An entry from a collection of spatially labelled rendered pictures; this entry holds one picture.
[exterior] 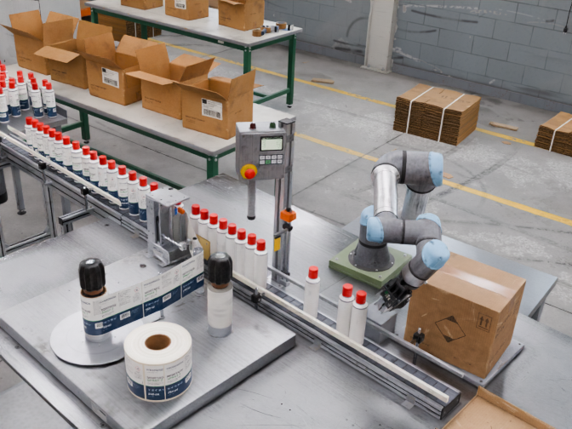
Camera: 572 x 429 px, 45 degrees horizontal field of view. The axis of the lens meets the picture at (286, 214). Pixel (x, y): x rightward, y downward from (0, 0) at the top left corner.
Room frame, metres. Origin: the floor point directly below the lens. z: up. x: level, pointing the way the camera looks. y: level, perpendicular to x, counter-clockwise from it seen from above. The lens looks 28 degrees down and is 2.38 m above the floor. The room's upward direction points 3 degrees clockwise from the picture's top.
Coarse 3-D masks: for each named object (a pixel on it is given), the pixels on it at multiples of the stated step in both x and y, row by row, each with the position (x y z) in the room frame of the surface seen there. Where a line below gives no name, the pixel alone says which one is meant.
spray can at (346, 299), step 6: (348, 288) 1.90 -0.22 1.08; (342, 294) 1.91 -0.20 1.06; (348, 294) 1.90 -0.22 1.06; (342, 300) 1.89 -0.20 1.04; (348, 300) 1.89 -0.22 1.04; (342, 306) 1.89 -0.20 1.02; (348, 306) 1.89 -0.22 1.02; (342, 312) 1.89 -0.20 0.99; (348, 312) 1.89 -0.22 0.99; (342, 318) 1.89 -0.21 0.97; (348, 318) 1.89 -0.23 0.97; (336, 324) 1.91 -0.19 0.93; (342, 324) 1.89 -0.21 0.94; (348, 324) 1.89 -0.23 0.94; (336, 330) 1.90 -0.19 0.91; (342, 330) 1.89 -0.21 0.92; (348, 330) 1.89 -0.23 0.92; (348, 336) 1.89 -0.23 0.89
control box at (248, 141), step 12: (240, 132) 2.25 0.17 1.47; (252, 132) 2.26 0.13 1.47; (264, 132) 2.27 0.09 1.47; (276, 132) 2.27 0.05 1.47; (240, 144) 2.25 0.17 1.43; (252, 144) 2.25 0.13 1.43; (240, 156) 2.25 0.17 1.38; (252, 156) 2.25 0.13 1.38; (240, 168) 2.25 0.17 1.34; (252, 168) 2.25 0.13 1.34; (264, 168) 2.26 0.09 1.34; (276, 168) 2.27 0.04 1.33
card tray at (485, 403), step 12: (480, 396) 1.70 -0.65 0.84; (492, 396) 1.67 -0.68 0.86; (468, 408) 1.64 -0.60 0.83; (480, 408) 1.64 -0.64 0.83; (492, 408) 1.65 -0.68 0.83; (504, 408) 1.64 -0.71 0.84; (516, 408) 1.62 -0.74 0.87; (456, 420) 1.58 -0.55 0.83; (468, 420) 1.59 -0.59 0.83; (480, 420) 1.59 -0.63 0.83; (492, 420) 1.59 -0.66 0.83; (504, 420) 1.59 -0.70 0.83; (516, 420) 1.60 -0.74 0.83; (528, 420) 1.59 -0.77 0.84; (540, 420) 1.57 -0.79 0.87
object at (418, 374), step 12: (132, 216) 2.67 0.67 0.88; (276, 288) 2.18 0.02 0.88; (288, 300) 2.10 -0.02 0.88; (288, 312) 2.03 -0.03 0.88; (312, 324) 1.96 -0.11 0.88; (348, 348) 1.84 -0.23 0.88; (372, 348) 1.85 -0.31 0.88; (372, 360) 1.79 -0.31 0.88; (396, 360) 1.80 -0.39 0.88; (408, 372) 1.74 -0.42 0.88; (420, 372) 1.74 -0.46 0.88; (408, 384) 1.68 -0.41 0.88; (432, 384) 1.69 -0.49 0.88; (432, 396) 1.64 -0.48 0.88; (456, 396) 1.64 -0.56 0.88
